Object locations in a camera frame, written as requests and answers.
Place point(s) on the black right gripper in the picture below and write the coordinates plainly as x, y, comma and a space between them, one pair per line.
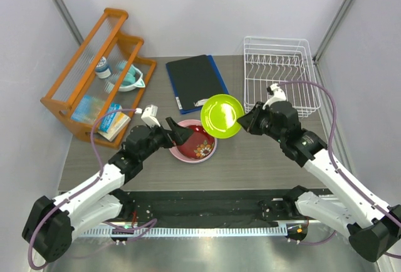
250, 121

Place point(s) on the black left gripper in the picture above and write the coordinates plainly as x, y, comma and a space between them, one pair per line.
179, 133

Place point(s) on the pink plate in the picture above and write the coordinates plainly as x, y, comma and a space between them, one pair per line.
174, 151

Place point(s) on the red floral plate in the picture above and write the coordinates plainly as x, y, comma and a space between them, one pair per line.
199, 145

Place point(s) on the lime green plate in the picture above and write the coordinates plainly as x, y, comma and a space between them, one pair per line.
219, 116

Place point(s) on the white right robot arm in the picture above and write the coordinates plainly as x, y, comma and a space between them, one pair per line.
371, 225

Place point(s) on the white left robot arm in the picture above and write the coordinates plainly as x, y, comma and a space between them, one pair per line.
53, 224

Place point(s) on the orange wooden shelf rack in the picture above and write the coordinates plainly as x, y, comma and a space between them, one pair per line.
78, 79

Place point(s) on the blue black clipboard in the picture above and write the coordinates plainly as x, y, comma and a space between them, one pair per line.
194, 80

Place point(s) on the blue white book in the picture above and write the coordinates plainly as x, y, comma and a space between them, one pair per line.
113, 123

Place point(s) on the white bowl with teal items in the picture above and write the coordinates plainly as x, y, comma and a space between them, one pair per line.
133, 79

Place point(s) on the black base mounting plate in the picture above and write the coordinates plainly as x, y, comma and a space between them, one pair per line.
210, 209

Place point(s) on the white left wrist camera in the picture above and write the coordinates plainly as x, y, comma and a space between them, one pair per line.
148, 115

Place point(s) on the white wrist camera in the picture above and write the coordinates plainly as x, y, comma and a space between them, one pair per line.
148, 115
276, 94

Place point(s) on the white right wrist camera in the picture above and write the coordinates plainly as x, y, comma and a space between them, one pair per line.
276, 94

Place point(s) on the white wire dish rack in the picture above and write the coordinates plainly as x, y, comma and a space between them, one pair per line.
269, 61

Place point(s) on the white slotted cable duct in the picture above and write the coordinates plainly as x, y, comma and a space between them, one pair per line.
106, 231

